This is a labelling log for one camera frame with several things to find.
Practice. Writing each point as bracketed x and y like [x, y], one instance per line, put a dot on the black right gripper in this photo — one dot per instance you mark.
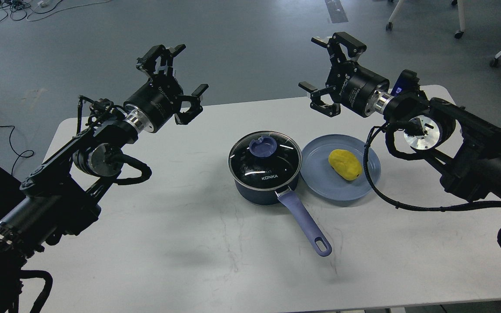
[348, 83]

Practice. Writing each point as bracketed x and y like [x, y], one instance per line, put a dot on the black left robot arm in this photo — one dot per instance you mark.
[61, 196]

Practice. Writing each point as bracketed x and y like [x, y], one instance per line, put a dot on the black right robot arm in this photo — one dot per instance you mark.
[463, 148]

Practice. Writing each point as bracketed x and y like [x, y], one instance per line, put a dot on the blue round plate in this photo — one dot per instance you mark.
[322, 179]

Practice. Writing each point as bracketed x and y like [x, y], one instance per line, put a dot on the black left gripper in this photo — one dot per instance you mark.
[161, 96]

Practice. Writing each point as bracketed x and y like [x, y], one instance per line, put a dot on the glass pot lid blue knob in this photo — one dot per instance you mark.
[264, 160]

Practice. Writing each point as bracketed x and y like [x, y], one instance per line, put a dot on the yellow potato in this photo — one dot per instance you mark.
[345, 164]

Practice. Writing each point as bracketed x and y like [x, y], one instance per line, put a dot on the dark blue saucepan purple handle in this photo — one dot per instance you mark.
[287, 196]

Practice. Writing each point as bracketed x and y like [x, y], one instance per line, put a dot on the white chair legs with casters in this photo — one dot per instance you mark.
[459, 34]

